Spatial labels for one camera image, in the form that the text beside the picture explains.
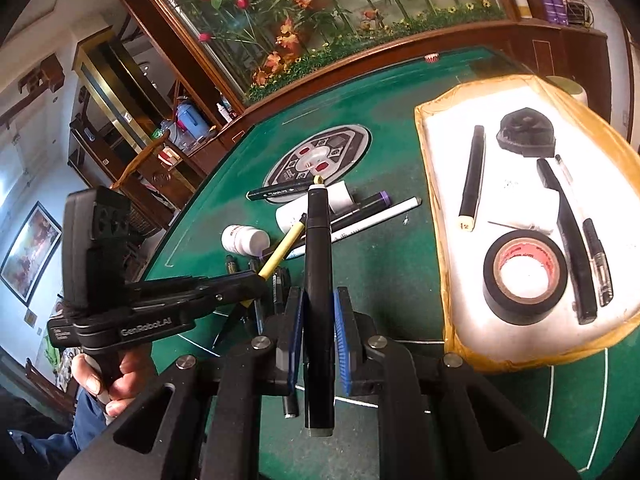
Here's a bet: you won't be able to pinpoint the black marker white cap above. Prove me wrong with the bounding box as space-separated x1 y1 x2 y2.
302 184 335 438

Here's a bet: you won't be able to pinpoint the white pen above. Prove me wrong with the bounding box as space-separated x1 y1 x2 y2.
287 196 422 261

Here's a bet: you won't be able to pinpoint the white bottle red label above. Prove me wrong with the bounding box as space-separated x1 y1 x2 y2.
221 225 271 255

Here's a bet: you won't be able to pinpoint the blue plastic jug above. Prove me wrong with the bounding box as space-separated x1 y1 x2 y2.
175 101 210 142

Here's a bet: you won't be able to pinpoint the wooden display shelf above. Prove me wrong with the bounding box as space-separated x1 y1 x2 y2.
67 27 226 231

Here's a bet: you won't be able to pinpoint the black triangular tool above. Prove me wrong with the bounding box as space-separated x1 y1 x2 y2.
495 107 557 157

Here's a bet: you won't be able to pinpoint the wooden corner cabinet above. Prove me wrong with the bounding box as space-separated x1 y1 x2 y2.
517 17 613 121

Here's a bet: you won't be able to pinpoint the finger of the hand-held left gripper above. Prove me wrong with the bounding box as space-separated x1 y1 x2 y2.
122 269 270 318

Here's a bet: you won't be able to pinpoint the black marker purple cap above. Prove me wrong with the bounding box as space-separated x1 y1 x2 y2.
330 190 391 233

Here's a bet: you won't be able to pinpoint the artificial flower wall display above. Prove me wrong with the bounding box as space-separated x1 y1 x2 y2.
127 0 508 106

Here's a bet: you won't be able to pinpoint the clear barrel black pen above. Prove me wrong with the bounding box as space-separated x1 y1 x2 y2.
555 154 615 307

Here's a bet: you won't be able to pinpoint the wire basket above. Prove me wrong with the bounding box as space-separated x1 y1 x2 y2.
565 0 591 26

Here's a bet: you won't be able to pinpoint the white bottle green label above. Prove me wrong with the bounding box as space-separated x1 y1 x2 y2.
275 182 352 236

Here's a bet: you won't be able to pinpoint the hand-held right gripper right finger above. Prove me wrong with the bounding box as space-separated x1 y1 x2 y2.
334 287 581 480

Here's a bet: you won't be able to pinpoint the small white bottle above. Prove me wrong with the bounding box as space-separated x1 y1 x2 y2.
520 187 561 235

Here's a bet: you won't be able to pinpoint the person's left hand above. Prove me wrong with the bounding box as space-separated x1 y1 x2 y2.
70 347 160 418

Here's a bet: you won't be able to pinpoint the wooden chair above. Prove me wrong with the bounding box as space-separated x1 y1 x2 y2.
116 135 201 211

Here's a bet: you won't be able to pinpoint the round table control panel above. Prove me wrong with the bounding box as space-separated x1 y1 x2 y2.
262 124 373 205

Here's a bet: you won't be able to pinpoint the green white stool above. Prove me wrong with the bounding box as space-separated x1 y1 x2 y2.
545 76 588 106

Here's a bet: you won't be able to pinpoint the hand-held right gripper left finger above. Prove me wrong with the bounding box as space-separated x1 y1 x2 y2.
57 287 306 480

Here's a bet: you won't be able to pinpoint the long black pen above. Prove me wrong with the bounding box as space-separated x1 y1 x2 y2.
536 158 598 325

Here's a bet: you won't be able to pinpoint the framed wall painting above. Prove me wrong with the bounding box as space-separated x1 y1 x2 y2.
0 201 63 306

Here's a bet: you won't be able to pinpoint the black marker yellow caps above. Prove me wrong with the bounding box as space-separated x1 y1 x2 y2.
246 175 323 200

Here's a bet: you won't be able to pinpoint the yellow pen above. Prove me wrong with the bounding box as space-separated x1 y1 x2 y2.
257 214 307 279

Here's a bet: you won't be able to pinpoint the yellow-rimmed white tray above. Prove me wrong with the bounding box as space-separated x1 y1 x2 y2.
414 74 640 373

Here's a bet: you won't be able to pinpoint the black marker cream end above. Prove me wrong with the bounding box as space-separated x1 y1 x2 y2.
459 125 487 232

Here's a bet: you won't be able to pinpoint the black tape roll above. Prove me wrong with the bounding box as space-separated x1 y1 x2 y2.
482 230 567 325

